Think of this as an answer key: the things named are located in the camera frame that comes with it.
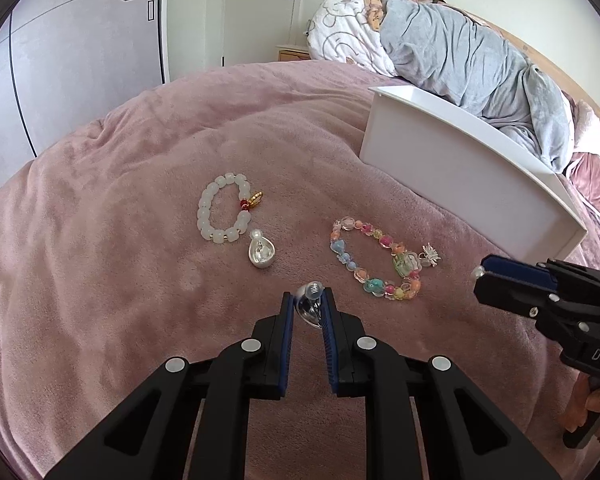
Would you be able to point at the grey wardrobe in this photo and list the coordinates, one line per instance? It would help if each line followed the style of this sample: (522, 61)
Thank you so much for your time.
(80, 60)

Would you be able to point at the white door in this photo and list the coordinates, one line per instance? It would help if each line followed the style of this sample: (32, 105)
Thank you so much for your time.
(255, 10)

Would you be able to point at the white storage box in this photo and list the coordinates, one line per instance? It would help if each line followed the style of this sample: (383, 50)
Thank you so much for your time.
(460, 170)

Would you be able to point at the person's right hand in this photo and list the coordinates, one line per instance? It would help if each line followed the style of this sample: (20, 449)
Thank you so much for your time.
(597, 402)

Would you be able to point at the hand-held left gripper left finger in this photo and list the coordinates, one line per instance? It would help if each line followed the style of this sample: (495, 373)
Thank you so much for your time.
(286, 340)

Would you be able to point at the white bear print blanket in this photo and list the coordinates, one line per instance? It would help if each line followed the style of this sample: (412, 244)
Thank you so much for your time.
(345, 30)

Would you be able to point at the pink pillow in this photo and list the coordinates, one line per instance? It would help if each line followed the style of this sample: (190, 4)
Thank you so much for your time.
(592, 160)

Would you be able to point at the pink plush bed blanket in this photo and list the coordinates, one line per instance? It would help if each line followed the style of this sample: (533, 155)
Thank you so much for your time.
(130, 240)

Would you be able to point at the wooden nightstand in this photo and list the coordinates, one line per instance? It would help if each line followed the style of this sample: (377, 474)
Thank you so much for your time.
(294, 53)

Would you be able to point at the wooden headboard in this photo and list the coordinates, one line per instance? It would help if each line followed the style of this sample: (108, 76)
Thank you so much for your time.
(555, 57)

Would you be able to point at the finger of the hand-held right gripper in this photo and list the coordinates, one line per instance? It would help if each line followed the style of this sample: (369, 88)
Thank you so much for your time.
(510, 296)
(517, 267)

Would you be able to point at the silver drop earring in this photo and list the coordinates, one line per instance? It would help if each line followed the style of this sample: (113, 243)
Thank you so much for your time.
(310, 306)
(261, 256)

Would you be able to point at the grey fleece blanket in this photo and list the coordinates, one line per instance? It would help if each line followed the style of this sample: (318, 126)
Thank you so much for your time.
(460, 60)

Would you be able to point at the small pearl earring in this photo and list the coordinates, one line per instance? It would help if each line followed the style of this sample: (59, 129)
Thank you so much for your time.
(477, 273)

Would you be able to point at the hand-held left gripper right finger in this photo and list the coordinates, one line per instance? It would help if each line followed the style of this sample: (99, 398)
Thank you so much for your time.
(327, 345)

